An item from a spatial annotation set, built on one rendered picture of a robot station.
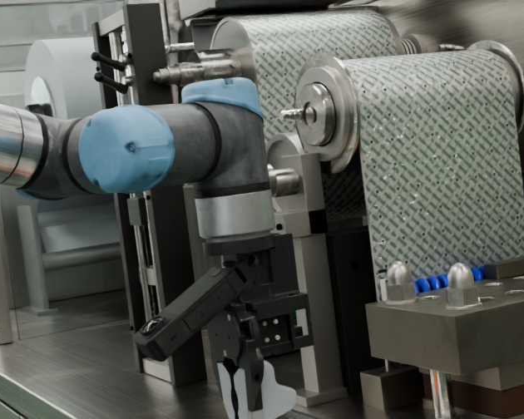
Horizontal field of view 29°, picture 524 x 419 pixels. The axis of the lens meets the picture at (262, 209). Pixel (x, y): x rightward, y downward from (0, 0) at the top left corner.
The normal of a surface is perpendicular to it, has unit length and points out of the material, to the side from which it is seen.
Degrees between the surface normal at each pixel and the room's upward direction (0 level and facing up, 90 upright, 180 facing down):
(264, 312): 90
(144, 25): 90
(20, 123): 69
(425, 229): 90
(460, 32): 90
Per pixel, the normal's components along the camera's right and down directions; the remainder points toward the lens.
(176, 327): 0.47, 0.03
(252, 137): 0.75, -0.06
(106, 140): -0.65, 0.12
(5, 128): 0.72, -0.39
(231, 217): -0.01, 0.06
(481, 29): -0.88, 0.14
